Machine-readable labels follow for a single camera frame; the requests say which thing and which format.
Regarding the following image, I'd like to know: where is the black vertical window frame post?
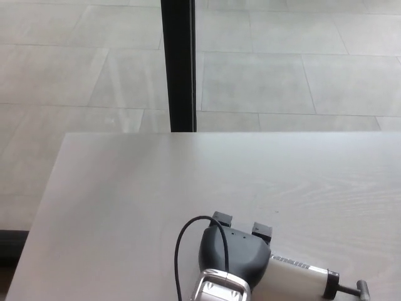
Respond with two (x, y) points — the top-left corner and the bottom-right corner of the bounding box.
(160, 0), (198, 133)

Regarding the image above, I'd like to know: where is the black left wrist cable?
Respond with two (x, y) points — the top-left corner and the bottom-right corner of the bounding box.
(174, 215), (230, 301)

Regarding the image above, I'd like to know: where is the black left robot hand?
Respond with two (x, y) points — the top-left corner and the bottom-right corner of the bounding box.
(197, 211), (274, 290)

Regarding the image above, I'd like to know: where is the white Franklin hand air pump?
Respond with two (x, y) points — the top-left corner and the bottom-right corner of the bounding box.
(266, 253), (371, 301)

